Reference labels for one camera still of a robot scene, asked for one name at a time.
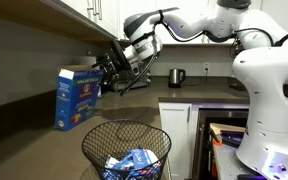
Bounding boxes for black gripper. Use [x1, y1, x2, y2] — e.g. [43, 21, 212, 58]
[96, 53, 123, 86]

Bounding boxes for blue snack box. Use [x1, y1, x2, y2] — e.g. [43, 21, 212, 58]
[54, 64, 105, 132]

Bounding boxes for silver toaster oven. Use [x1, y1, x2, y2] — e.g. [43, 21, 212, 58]
[109, 59, 152, 94]

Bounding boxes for black electric kettle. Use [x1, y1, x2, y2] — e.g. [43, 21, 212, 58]
[167, 67, 187, 90]

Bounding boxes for blue white snack pouch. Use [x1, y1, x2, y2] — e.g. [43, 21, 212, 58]
[104, 155, 129, 172]
[130, 165, 162, 180]
[127, 148, 160, 168]

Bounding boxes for white lower cabinet door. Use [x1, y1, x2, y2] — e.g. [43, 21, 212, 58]
[158, 102, 194, 180]

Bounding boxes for black orange bar clamp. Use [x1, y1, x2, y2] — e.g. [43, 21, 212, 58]
[210, 127, 224, 148]

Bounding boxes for light wooden board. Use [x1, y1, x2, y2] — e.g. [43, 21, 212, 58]
[209, 122, 249, 136]

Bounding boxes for white upper wall cabinets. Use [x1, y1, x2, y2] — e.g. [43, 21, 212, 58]
[38, 0, 125, 43]

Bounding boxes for black wire mesh basket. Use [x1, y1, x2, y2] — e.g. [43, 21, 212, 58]
[81, 118, 173, 180]

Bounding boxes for silver wall cabinet handle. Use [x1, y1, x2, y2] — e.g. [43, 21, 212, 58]
[97, 0, 104, 21]
[91, 0, 99, 21]

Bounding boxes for silver lower cabinet handle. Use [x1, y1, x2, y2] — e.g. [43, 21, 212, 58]
[186, 105, 192, 124]

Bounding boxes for white kettle wall outlet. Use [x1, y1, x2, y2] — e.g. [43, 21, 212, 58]
[202, 62, 211, 74]

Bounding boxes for white corner wall cabinets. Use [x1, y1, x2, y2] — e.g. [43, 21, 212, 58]
[118, 0, 288, 47]

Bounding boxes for white perforated base plate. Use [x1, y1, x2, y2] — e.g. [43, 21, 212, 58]
[213, 143, 288, 180]

